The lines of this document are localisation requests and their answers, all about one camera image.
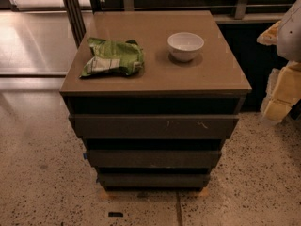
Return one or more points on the drawer grey front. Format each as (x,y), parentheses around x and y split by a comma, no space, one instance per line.
(153,126)

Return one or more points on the white ceramic bowl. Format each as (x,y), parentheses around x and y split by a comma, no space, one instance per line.
(184,46)

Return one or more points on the brown drawer cabinet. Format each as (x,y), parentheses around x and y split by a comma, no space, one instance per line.
(213,83)

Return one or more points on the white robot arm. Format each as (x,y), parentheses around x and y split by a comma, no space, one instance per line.
(289,35)

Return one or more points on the green crumpled chip bag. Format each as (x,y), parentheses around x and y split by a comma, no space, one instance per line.
(113,56)

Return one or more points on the metal railing frame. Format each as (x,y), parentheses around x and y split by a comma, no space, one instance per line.
(238,19)

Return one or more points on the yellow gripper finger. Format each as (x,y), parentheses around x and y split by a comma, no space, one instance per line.
(283,91)
(269,36)

